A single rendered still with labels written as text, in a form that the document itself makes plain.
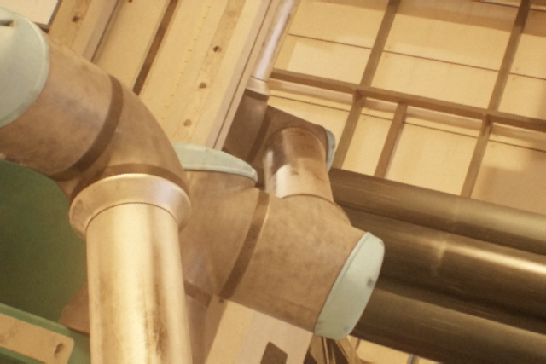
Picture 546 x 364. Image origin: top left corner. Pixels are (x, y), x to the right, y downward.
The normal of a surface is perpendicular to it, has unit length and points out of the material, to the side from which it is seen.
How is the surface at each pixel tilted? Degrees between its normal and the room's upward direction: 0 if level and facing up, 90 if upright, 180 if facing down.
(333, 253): 75
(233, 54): 90
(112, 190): 112
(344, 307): 122
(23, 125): 129
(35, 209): 90
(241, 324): 90
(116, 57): 90
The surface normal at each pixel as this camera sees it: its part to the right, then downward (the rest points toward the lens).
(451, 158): -0.32, -0.36
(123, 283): -0.18, -0.61
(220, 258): -0.01, 0.31
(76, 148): 0.37, 0.58
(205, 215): 0.23, -0.23
